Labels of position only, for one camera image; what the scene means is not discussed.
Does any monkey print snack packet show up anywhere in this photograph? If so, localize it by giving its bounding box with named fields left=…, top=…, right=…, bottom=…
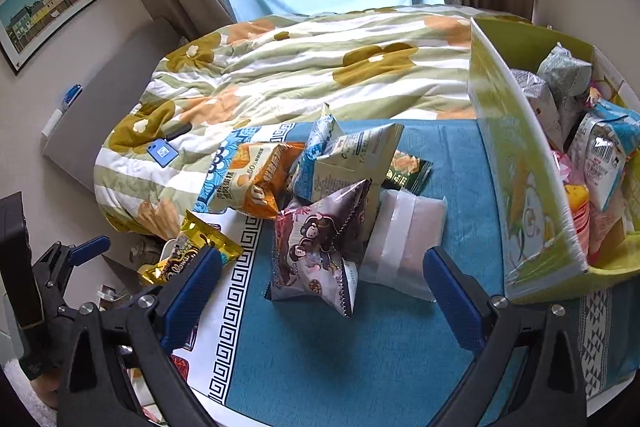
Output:
left=270, top=178, right=373, bottom=319

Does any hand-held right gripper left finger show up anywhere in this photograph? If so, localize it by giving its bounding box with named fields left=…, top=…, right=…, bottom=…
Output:
left=59, top=246, right=224, bottom=424

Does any grey snack packet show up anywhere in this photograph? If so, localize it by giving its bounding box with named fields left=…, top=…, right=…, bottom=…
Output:
left=537, top=43, right=594, bottom=148

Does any green yellow cardboard box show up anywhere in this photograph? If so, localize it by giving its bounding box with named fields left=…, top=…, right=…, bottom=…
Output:
left=469, top=17, right=640, bottom=304

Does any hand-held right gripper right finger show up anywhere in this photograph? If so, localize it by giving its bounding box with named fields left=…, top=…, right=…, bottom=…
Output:
left=415, top=246, right=587, bottom=425

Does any floral striped blanket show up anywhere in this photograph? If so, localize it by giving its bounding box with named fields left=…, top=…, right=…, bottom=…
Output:
left=95, top=4, right=532, bottom=244

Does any silver snack packet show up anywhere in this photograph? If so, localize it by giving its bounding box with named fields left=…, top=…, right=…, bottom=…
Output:
left=510, top=71, right=566, bottom=150

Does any white translucent packet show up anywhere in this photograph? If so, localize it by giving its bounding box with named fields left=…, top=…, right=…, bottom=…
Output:
left=361, top=189, right=447, bottom=303

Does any white and light blue snack packet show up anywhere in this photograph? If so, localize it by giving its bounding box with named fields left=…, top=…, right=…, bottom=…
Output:
left=567, top=99, right=640, bottom=214

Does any blue card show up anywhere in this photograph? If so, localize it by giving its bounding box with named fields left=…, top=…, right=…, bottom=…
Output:
left=147, top=138, right=179, bottom=168

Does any pale pink snack packet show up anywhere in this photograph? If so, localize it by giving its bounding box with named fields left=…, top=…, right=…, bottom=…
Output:
left=552, top=149, right=585, bottom=188

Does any grey headboard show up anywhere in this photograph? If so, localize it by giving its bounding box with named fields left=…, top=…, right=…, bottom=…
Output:
left=42, top=19, right=187, bottom=194

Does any orange snack packet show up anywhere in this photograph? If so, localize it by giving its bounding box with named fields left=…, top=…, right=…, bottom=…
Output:
left=207, top=142, right=306, bottom=220

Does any gold snack packet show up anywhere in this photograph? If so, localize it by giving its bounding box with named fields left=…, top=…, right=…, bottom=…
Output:
left=139, top=211, right=244, bottom=288

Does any small blue plastic item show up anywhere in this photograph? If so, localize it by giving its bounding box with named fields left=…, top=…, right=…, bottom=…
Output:
left=60, top=83, right=84, bottom=108

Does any cream snack packet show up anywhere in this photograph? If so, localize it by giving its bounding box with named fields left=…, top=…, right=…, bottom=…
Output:
left=310, top=123, right=405, bottom=228

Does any dark green snack packet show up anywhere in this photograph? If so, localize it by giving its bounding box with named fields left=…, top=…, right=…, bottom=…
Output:
left=382, top=149, right=434, bottom=196

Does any person's left hand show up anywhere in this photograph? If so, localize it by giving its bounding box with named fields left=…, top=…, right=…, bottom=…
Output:
left=35, top=367, right=62, bottom=410

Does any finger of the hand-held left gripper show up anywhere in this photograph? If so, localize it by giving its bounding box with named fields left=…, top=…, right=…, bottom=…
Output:
left=42, top=291, right=82, bottom=324
left=32, top=235, right=112, bottom=284

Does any small white box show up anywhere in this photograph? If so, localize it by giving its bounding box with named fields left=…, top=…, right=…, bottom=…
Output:
left=41, top=108, right=64, bottom=138

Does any framed wall poster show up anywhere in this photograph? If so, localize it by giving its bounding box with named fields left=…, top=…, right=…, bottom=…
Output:
left=0, top=0, right=113, bottom=75

